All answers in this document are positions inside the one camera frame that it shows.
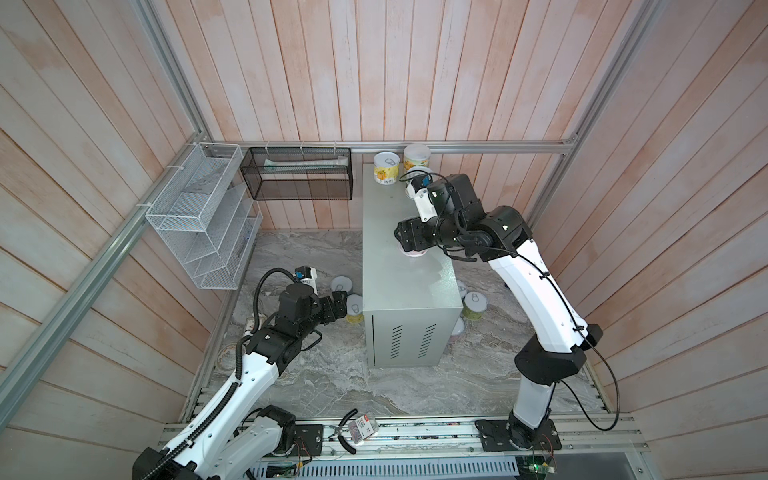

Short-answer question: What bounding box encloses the far teal label can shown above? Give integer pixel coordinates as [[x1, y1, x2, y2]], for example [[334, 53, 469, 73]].
[[330, 276, 353, 294]]

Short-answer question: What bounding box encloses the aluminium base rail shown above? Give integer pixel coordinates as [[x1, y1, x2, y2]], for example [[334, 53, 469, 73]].
[[161, 412, 649, 480]]

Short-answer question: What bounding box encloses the orange yellow label can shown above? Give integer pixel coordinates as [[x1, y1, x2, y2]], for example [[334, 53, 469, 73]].
[[403, 143, 431, 172]]

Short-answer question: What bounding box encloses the black mesh wall basket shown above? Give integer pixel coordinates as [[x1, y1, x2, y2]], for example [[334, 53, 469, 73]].
[[240, 146, 354, 201]]

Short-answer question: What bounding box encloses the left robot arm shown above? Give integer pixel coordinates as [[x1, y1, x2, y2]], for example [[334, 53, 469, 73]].
[[132, 282, 348, 479]]

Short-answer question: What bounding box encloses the white wire mesh shelf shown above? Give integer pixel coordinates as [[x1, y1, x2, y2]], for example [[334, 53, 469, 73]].
[[146, 143, 263, 290]]

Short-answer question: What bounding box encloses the light pink label can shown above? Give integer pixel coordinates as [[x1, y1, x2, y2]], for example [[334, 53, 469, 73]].
[[450, 317, 466, 342]]

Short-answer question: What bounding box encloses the clear tape roll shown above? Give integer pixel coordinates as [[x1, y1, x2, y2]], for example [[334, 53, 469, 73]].
[[216, 344, 237, 375]]

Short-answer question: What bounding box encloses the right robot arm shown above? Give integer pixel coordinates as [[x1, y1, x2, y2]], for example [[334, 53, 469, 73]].
[[394, 169, 603, 450]]

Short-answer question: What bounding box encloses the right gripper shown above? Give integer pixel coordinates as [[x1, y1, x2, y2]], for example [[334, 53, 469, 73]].
[[392, 218, 462, 255]]

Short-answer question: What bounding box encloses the grey metal cabinet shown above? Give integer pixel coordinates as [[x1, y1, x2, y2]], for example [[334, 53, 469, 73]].
[[362, 164, 463, 368]]

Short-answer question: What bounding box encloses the small printed carton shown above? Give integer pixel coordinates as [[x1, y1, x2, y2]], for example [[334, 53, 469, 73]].
[[243, 316, 261, 336]]

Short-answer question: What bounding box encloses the green label can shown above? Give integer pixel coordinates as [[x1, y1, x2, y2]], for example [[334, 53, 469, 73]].
[[461, 291, 488, 321]]

